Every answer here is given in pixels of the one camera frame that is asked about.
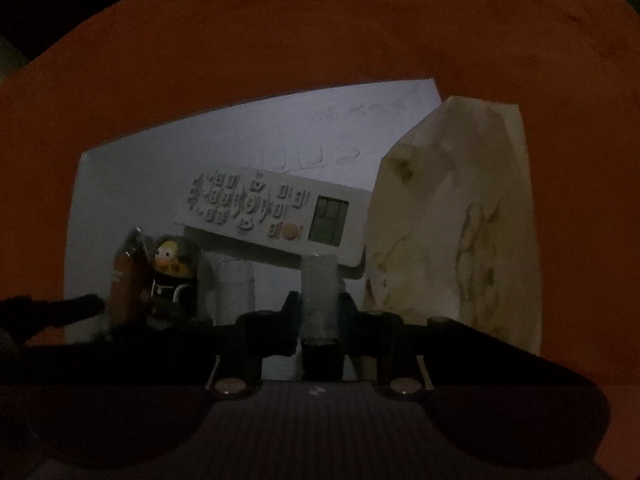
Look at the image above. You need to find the brown glass bottle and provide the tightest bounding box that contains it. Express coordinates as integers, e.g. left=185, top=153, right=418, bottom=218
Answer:
left=107, top=226, right=150, bottom=325

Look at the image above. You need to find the white paper sheet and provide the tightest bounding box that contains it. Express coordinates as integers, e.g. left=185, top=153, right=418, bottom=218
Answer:
left=63, top=80, right=440, bottom=298

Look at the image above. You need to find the red cloth table cover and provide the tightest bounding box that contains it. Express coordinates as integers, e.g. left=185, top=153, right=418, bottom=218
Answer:
left=1, top=0, right=639, bottom=479

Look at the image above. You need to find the white remote control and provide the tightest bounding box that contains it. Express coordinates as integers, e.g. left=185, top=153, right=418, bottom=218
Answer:
left=176, top=166, right=371, bottom=268

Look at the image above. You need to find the small yellow-faced toy figure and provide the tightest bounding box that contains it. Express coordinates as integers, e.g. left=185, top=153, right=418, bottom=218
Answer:
left=141, top=235, right=200, bottom=325

